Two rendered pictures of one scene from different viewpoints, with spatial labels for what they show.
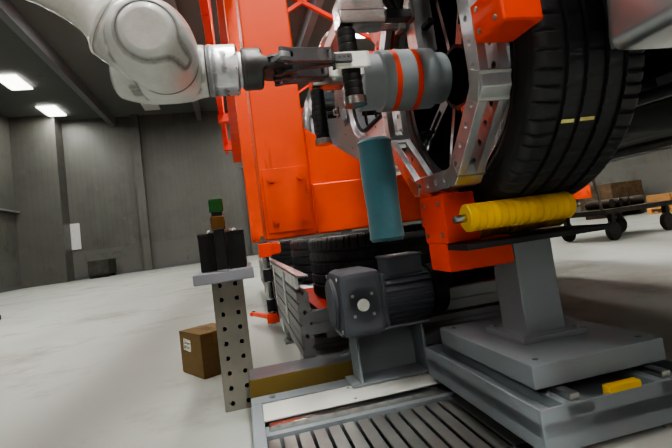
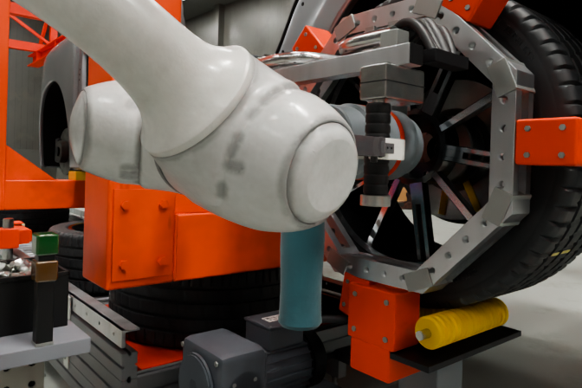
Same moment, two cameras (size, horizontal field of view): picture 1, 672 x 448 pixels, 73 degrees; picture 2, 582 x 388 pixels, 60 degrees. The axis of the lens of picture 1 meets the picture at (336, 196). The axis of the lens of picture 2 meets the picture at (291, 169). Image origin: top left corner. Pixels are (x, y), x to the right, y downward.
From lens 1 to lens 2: 54 cm
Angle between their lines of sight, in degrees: 28
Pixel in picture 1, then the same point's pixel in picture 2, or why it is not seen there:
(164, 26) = (353, 172)
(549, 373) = not seen: outside the picture
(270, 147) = not seen: hidden behind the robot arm
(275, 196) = (127, 229)
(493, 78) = (520, 205)
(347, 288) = (230, 375)
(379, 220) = (302, 304)
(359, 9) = (404, 83)
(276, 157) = not seen: hidden behind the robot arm
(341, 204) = (208, 243)
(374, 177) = (306, 250)
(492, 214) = (455, 332)
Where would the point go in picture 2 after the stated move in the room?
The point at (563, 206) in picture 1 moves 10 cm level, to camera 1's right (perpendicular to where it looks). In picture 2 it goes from (500, 318) to (533, 313)
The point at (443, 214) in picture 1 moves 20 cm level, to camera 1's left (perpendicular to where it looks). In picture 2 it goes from (393, 318) to (299, 331)
